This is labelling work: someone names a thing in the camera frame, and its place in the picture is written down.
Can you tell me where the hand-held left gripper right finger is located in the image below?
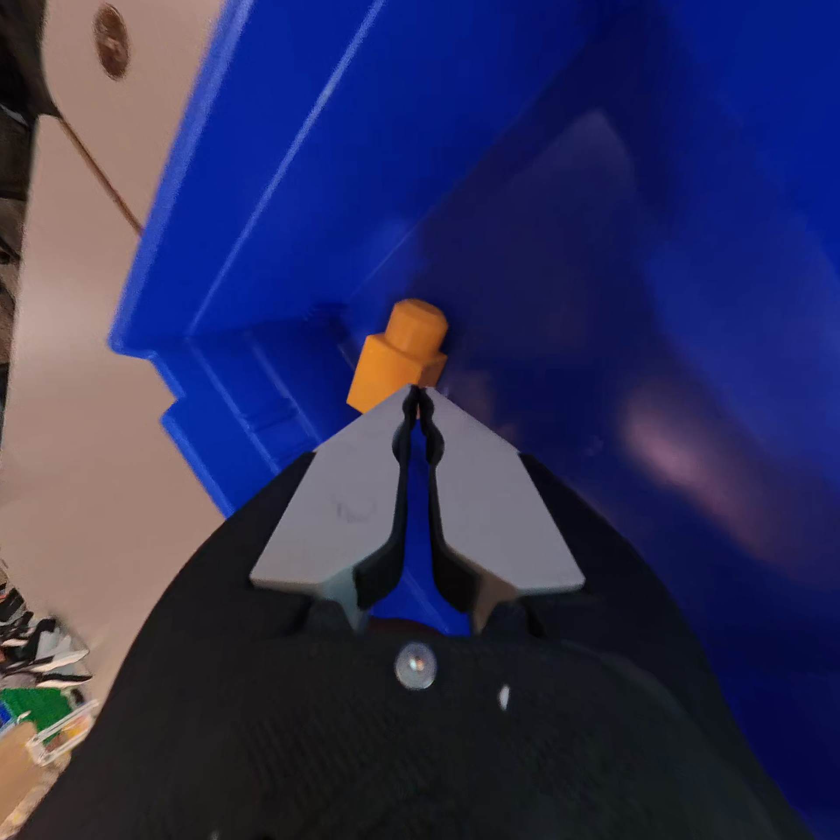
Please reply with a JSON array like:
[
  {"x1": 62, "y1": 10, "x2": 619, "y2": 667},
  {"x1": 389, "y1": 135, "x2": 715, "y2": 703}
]
[{"x1": 419, "y1": 387, "x2": 586, "y2": 634}]

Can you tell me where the round dark table sticker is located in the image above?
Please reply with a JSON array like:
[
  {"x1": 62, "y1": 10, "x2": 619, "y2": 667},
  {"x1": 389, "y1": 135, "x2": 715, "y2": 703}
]
[{"x1": 92, "y1": 3, "x2": 131, "y2": 81}]

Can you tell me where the blue plastic bin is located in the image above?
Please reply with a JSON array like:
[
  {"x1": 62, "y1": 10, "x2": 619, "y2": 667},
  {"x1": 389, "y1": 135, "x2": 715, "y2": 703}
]
[{"x1": 108, "y1": 0, "x2": 840, "y2": 840}]

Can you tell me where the small yellow mega block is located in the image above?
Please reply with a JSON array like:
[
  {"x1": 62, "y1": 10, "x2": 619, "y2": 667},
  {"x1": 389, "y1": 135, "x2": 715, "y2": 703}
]
[{"x1": 346, "y1": 298, "x2": 450, "y2": 416}]

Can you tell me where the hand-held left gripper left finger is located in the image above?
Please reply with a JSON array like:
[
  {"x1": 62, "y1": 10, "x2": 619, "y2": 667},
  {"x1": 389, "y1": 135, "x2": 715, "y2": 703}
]
[{"x1": 249, "y1": 386, "x2": 421, "y2": 632}]

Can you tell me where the pile of mixed toys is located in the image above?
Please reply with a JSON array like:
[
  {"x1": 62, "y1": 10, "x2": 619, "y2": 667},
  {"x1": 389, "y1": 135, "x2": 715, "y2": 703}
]
[{"x1": 0, "y1": 564, "x2": 101, "y2": 840}]

